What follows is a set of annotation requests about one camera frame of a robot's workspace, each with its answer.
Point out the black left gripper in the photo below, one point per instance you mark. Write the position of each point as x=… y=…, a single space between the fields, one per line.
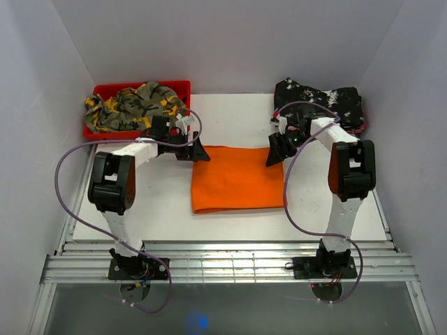
x=193 y=153

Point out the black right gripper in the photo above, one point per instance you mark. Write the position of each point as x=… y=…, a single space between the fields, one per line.
x=276 y=154

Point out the orange trousers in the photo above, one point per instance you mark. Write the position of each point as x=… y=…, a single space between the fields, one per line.
x=236 y=179

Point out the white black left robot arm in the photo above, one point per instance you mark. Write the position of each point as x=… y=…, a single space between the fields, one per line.
x=112 y=190

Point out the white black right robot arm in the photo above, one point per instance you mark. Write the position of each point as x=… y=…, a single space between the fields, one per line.
x=351 y=176

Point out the camouflage trousers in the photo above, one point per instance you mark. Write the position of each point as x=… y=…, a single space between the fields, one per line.
x=136 y=106

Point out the black white patterned trousers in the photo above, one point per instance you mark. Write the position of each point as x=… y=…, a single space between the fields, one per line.
x=346 y=102

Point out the pink folded trousers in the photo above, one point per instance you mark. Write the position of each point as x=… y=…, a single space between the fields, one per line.
x=357 y=130

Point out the red plastic bin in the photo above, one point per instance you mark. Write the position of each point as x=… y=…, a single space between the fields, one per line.
x=104 y=134

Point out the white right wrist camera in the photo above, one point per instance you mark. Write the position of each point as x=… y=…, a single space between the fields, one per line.
x=280 y=122

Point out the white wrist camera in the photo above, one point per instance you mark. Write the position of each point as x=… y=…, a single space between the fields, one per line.
x=183 y=123
x=280 y=122

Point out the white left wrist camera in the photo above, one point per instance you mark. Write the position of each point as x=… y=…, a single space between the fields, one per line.
x=183 y=123

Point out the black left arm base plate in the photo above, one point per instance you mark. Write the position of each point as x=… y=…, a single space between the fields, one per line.
x=137 y=269

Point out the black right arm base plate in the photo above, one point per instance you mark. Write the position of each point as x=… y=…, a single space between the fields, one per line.
x=311 y=268

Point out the aluminium frame rail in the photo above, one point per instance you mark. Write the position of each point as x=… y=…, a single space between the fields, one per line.
x=224 y=262

